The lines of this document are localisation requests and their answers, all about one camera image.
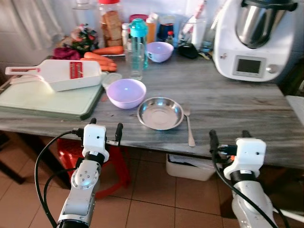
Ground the red plastic stool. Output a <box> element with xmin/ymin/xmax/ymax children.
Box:
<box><xmin>57</xmin><ymin>138</ymin><xmax>132</xmax><ymax>200</ymax></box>

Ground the white plastic bin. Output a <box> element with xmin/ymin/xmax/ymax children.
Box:
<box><xmin>165</xmin><ymin>152</ymin><xmax>218</xmax><ymax>182</ymax></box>

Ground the large purple bowl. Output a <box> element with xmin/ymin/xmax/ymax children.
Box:
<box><xmin>105</xmin><ymin>78</ymin><xmax>147</xmax><ymax>110</ymax></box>

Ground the steel plate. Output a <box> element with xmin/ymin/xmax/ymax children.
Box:
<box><xmin>137</xmin><ymin>97</ymin><xmax>184</xmax><ymax>131</ymax></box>

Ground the small white round lid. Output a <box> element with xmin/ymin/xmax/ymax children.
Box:
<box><xmin>101</xmin><ymin>72</ymin><xmax>123</xmax><ymax>89</ymax></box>

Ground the orange carrot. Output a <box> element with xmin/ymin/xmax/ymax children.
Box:
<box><xmin>92</xmin><ymin>46</ymin><xmax>125</xmax><ymax>56</ymax></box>
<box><xmin>83</xmin><ymin>51</ymin><xmax>116</xmax><ymax>65</ymax></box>
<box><xmin>97</xmin><ymin>62</ymin><xmax>118</xmax><ymax>72</ymax></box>

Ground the pale green cutting board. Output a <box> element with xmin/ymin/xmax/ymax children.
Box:
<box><xmin>0</xmin><ymin>77</ymin><xmax>105</xmax><ymax>121</ymax></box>

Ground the white mandoline slicer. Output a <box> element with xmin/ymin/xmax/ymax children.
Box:
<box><xmin>5</xmin><ymin>59</ymin><xmax>103</xmax><ymax>92</ymax></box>

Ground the clear drinking glass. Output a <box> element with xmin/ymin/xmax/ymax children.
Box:
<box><xmin>129</xmin><ymin>42</ymin><xmax>145</xmax><ymax>81</ymax></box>

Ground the purple vegetable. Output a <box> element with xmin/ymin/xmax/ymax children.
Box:
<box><xmin>51</xmin><ymin>46</ymin><xmax>82</xmax><ymax>61</ymax></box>

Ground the white kitchen food processor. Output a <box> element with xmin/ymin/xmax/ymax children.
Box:
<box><xmin>213</xmin><ymin>0</ymin><xmax>304</xmax><ymax>83</ymax></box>

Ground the small purple bowl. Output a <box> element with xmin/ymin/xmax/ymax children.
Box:
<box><xmin>146</xmin><ymin>41</ymin><xmax>175</xmax><ymax>64</ymax></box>

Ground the black rounded object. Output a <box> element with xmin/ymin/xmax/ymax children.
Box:
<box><xmin>177</xmin><ymin>43</ymin><xmax>200</xmax><ymax>60</ymax></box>

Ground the red-lidded glass jar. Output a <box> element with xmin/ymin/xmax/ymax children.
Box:
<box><xmin>98</xmin><ymin>0</ymin><xmax>124</xmax><ymax>48</ymax></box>

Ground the teal-capped water bottle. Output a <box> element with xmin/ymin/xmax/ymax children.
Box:
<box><xmin>129</xmin><ymin>18</ymin><xmax>149</xmax><ymax>70</ymax></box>

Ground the orange sauce bottle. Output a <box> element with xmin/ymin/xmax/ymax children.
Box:
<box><xmin>145</xmin><ymin>13</ymin><xmax>159</xmax><ymax>44</ymax></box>

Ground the dark blue jar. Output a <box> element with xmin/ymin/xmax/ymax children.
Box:
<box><xmin>158</xmin><ymin>16</ymin><xmax>177</xmax><ymax>43</ymax></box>

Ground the clear plastic utensil container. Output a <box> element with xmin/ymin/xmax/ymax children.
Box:
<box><xmin>180</xmin><ymin>1</ymin><xmax>208</xmax><ymax>48</ymax></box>

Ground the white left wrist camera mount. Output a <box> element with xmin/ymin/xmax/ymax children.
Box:
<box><xmin>83</xmin><ymin>124</ymin><xmax>109</xmax><ymax>160</ymax></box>

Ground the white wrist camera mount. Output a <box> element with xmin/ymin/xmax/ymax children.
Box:
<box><xmin>83</xmin><ymin>124</ymin><xmax>109</xmax><ymax>160</ymax></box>
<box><xmin>223</xmin><ymin>138</ymin><xmax>267</xmax><ymax>180</ymax></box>

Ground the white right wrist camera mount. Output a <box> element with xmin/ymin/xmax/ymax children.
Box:
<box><xmin>223</xmin><ymin>138</ymin><xmax>267</xmax><ymax>180</ymax></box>

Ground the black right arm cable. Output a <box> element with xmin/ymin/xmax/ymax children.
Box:
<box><xmin>211</xmin><ymin>146</ymin><xmax>281</xmax><ymax>228</ymax></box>

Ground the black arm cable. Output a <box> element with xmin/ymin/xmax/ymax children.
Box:
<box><xmin>34</xmin><ymin>127</ymin><xmax>86</xmax><ymax>228</ymax></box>
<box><xmin>211</xmin><ymin>146</ymin><xmax>281</xmax><ymax>228</ymax></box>

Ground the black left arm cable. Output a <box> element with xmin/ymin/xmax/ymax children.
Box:
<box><xmin>34</xmin><ymin>127</ymin><xmax>86</xmax><ymax>228</ymax></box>

